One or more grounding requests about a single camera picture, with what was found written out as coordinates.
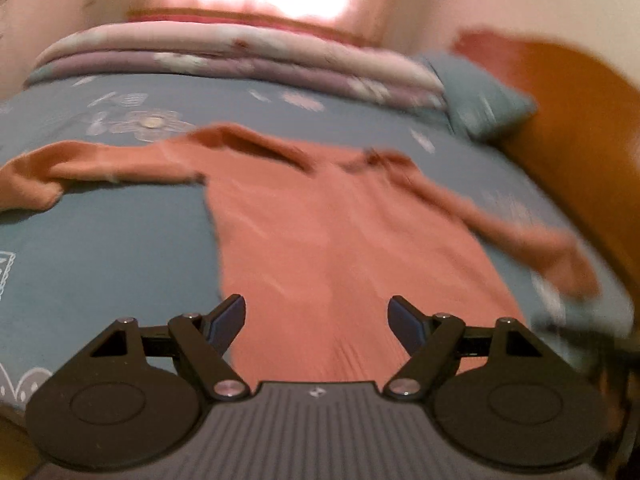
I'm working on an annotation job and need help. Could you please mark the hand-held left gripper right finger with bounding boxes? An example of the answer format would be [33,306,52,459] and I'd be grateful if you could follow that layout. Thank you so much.
[384,295,578,403]

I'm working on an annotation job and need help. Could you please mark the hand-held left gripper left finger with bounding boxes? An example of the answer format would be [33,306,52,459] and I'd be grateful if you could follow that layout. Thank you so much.
[55,294,251,403]

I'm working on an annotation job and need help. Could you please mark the orange striped sweater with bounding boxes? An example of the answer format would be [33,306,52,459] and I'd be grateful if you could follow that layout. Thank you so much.
[0,124,601,386]

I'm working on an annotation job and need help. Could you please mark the blue printed pillow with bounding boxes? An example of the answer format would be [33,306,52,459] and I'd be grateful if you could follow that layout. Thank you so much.
[417,51,538,143]

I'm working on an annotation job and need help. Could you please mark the wooden headboard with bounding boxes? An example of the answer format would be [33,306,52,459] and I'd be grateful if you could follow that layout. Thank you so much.
[452,27,640,311]

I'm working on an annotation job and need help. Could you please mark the folded floral quilt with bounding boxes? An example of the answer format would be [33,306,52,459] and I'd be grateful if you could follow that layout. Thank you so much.
[25,22,448,111]

